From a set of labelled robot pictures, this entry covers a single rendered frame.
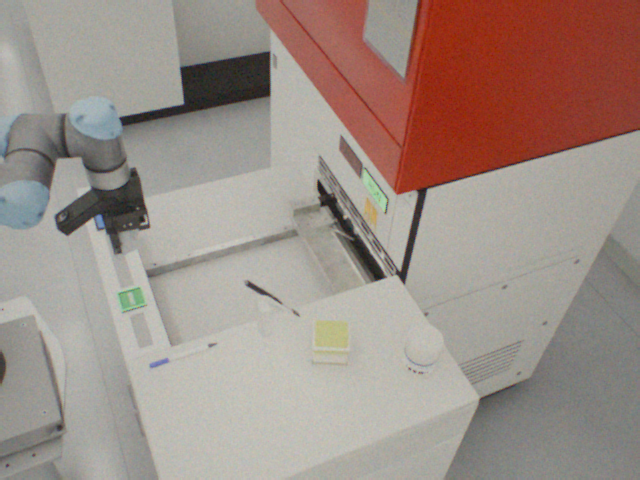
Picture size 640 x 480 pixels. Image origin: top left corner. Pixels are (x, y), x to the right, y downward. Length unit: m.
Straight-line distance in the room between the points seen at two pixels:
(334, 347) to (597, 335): 1.74
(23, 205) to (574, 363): 2.18
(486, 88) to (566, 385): 1.63
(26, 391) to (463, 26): 1.10
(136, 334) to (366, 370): 0.48
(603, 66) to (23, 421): 1.35
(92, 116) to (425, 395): 0.80
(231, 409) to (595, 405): 1.68
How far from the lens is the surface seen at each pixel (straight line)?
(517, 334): 2.14
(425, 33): 1.11
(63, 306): 2.77
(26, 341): 1.56
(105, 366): 2.56
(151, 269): 1.67
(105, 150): 1.14
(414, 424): 1.30
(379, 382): 1.33
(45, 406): 1.46
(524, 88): 1.32
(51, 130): 1.15
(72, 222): 1.25
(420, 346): 1.28
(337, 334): 1.30
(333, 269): 1.61
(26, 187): 1.05
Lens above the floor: 2.10
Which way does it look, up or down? 46 degrees down
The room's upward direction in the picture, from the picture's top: 5 degrees clockwise
